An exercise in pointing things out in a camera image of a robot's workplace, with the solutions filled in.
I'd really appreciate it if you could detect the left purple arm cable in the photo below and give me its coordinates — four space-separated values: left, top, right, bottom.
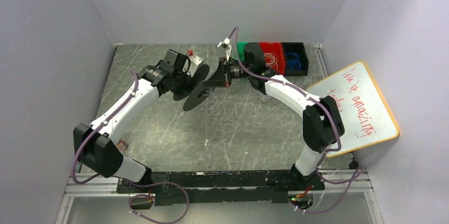
70 70 192 224

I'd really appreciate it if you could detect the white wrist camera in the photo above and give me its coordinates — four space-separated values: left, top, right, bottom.
217 38 232 61
184 49 204 77

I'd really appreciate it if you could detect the red plastic bin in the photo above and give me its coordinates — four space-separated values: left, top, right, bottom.
259 42 286 75

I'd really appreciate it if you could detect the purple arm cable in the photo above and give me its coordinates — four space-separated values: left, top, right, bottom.
228 26 367 216
70 70 192 224

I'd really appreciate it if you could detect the aluminium extrusion frame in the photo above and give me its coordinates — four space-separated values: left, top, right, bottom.
55 169 384 223

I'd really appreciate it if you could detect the green plastic bin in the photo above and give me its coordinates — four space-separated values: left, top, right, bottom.
234 42 250 62

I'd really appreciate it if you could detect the black plastic bin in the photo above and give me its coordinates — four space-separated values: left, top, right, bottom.
281 42 309 76

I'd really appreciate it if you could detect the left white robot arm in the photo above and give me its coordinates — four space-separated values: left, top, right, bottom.
73 49 210 187

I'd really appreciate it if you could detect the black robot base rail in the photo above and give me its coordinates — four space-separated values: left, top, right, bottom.
116 169 325 206

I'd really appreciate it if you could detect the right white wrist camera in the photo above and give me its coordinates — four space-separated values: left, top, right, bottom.
217 38 232 61

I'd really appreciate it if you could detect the clear round plastic container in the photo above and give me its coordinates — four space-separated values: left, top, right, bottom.
259 94 272 103

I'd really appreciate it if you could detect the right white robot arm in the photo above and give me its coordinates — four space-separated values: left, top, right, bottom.
198 42 345 183

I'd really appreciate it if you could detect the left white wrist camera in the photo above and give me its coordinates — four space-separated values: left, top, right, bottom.
184 49 204 77

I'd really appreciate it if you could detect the blue coiled cable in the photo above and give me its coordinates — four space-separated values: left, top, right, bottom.
284 51 303 70

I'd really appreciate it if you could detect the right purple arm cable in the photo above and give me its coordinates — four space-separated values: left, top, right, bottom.
228 26 367 216

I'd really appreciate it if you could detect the pink capped small bottle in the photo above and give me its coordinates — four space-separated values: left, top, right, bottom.
115 139 128 151

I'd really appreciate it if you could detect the black cable spool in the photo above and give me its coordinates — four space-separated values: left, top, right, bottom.
172 65 210 112

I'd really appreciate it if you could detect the whiteboard with wooden frame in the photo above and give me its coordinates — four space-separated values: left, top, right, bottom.
307 61 400 157

